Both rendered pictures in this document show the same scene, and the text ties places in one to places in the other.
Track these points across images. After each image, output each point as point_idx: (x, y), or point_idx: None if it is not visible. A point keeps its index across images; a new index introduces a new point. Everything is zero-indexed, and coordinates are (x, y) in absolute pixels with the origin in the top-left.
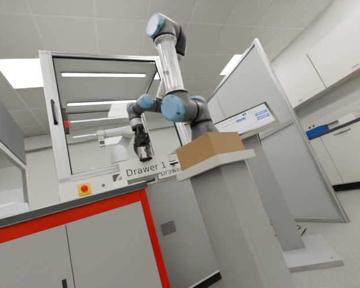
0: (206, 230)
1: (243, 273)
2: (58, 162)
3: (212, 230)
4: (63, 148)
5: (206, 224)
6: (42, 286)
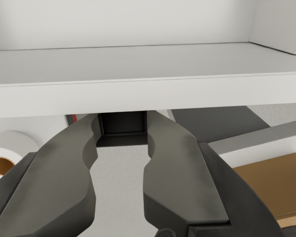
0: (170, 110)
1: (169, 116)
2: None
3: (173, 120)
4: None
5: (172, 116)
6: None
